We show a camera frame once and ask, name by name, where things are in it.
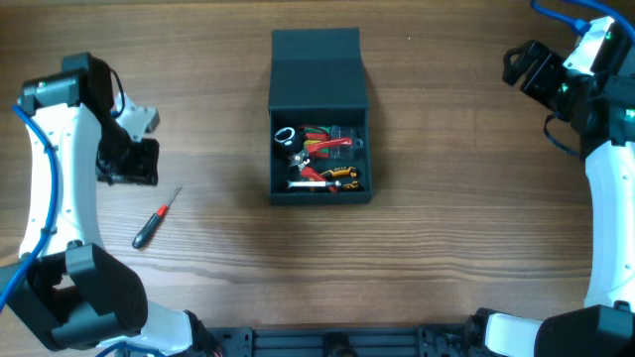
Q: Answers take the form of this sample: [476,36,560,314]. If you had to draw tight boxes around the black round tape measure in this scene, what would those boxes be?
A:
[273,127,304,154]

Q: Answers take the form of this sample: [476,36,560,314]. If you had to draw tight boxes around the clear case coloured screwdrivers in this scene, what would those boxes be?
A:
[301,125,363,160]

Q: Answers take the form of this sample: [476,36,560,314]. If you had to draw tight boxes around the black red screwdriver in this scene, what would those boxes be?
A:
[131,185,183,250]

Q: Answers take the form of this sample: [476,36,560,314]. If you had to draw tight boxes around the orange black pliers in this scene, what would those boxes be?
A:
[320,167,362,191]

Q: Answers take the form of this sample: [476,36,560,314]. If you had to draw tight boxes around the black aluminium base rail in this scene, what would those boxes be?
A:
[209,324,472,357]

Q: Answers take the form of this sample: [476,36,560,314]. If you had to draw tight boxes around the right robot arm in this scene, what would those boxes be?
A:
[462,5,634,356]

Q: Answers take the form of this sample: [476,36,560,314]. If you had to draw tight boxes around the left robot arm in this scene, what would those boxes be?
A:
[1,53,213,356]

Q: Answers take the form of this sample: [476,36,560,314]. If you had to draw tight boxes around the dark green open box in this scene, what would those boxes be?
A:
[268,28,373,205]

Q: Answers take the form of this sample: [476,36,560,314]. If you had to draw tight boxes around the red handled cutters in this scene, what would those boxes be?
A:
[290,137,353,193]

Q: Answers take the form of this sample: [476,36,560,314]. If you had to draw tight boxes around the silver socket wrench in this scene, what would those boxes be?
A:
[287,180,341,189]

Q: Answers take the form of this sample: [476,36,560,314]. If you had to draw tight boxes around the left blue cable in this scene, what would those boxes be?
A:
[0,102,165,357]

